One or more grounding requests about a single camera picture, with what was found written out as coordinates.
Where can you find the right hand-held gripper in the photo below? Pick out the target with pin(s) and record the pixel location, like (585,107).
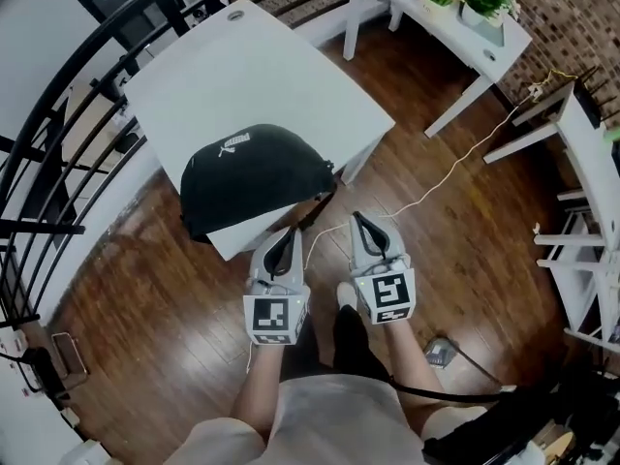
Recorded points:
(390,296)

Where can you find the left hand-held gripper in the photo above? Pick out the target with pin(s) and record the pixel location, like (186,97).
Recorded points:
(271,313)

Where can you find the black Puma bag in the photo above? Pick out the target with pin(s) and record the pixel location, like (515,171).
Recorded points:
(257,182)

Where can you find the person's left forearm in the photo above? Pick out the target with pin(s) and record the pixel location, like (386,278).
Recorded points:
(257,390)

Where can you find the person's right forearm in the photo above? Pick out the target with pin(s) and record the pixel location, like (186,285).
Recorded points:
(412,366)

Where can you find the person's right white shoe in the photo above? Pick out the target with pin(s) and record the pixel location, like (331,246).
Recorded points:
(346,294)

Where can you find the person's black trousers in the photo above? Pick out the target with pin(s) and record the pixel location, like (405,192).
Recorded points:
(353,347)

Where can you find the person's white shirt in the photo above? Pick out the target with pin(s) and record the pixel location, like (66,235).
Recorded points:
(334,424)

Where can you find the white square table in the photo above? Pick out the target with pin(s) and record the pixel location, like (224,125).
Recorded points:
(252,66)

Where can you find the white table with plants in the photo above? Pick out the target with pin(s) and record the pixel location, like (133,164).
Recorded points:
(465,41)

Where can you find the white shelf rack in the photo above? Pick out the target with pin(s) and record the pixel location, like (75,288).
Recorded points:
(596,284)

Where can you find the white long narrow table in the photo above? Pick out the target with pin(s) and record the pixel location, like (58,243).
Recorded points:
(588,163)

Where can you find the black equipment bag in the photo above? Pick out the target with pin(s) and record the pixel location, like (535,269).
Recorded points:
(533,424)

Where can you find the green bottle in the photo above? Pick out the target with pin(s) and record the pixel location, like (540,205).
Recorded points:
(613,137)

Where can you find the black metal railing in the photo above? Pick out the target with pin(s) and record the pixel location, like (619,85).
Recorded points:
(48,138)

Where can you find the black router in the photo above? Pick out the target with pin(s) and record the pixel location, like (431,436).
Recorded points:
(593,95)

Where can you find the white wall plug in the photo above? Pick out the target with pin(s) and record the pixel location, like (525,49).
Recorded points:
(535,91)

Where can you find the black metal-frame chair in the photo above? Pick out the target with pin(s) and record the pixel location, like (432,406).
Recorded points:
(53,366)

